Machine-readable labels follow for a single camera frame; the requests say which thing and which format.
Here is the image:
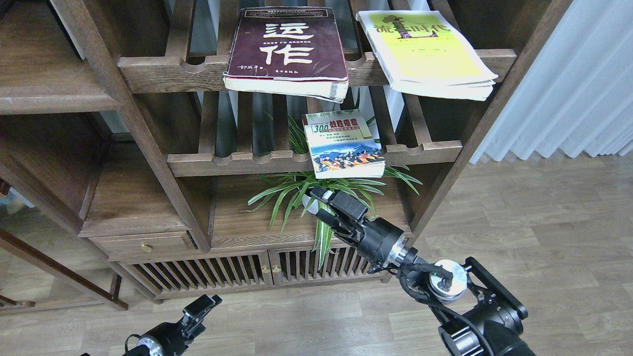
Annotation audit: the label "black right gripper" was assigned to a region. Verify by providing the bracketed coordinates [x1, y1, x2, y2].
[310, 185, 409, 271]

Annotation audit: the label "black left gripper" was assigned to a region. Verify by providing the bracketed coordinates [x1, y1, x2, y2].
[134, 294, 223, 356]

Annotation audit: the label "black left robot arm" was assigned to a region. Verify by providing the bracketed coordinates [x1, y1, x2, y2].
[124, 294, 223, 356]

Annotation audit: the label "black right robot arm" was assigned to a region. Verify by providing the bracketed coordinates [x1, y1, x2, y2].
[308, 185, 534, 356]

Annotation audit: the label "green spider plant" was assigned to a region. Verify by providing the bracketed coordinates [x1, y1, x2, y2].
[241, 87, 423, 270]

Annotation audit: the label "white plant pot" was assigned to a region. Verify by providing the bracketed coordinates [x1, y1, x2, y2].
[301, 192, 323, 216]

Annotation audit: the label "brass drawer knob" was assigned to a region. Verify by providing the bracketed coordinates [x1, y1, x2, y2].
[140, 242, 152, 253]

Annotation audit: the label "dark wooden bookshelf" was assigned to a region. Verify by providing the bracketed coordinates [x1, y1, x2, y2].
[1, 0, 571, 301]

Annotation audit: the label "maroon book white characters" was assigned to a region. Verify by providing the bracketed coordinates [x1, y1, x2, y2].
[224, 6, 349, 103]

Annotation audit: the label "yellow cover book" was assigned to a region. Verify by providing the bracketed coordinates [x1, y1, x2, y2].
[356, 10, 497, 101]

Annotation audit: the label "white pleated curtain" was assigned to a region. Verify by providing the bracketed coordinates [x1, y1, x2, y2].
[470, 0, 633, 164]

